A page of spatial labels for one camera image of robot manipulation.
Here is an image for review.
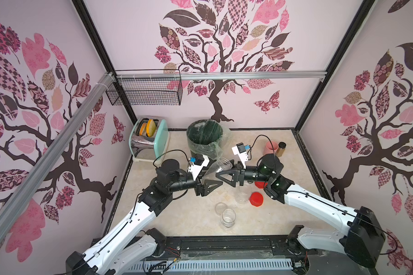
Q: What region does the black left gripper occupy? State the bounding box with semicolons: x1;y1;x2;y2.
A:
167;166;221;197

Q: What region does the oatmeal jar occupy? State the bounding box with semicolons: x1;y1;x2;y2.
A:
236;186;252;204
202;157;233;181

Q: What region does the red jar lid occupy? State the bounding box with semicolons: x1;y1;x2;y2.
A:
255;182;267;189
249;192;264;207

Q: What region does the clear jar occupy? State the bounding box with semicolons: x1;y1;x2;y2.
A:
221;209;236;228

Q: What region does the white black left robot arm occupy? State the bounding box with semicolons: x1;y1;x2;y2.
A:
65;155;222;275

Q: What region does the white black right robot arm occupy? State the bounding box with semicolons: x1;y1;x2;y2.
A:
215;154;385;269

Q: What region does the pink plastic cup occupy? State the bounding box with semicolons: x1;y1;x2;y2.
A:
263;141;279;155

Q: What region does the clear plastic bin liner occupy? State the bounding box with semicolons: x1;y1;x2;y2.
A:
185;118;232;159

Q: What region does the brown spice jar black lid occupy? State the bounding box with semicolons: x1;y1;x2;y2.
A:
275;142;287;158

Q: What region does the mint green toaster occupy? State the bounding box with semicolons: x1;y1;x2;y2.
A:
128;116;170;162

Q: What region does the yellow toast slice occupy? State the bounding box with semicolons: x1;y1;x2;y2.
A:
146;119;157;137

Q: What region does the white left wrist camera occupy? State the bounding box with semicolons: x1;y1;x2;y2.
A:
188;154;210;180

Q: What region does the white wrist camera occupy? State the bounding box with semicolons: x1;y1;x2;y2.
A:
232;143;251;168
188;154;210;180

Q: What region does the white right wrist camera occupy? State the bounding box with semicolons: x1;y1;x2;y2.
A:
232;143;251;168

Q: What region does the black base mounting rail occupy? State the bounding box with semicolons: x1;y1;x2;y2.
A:
80;233;379;275

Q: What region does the white slotted cable duct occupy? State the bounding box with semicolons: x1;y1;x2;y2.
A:
126;258;294;275

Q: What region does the back aluminium rail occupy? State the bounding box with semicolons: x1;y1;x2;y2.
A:
117;71;327;81

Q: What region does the aluminium rail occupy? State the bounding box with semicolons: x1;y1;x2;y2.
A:
0;72;116;243
117;71;327;81

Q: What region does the black wire basket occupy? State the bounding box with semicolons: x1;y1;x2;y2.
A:
106;69;183;106

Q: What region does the left aluminium rail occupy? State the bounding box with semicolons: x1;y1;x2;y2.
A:
0;72;116;243

